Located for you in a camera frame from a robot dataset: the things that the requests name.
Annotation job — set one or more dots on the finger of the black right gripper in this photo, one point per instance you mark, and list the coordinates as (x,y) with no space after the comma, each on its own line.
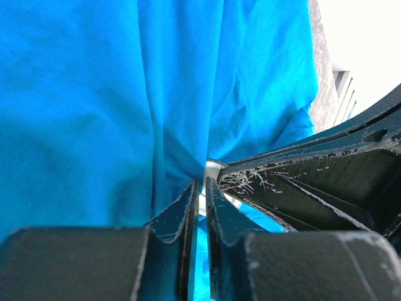
(377,112)
(344,191)

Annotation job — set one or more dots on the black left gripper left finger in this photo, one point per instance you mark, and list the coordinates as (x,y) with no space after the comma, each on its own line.
(152,262)

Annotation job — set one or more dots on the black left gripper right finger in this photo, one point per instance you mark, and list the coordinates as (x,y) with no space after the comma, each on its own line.
(249,263)

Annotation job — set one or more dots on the round silver badge brooch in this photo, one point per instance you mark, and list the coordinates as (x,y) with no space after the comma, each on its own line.
(212,170)

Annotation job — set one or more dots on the blue t-shirt garment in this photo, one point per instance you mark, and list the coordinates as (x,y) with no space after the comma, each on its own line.
(109,109)

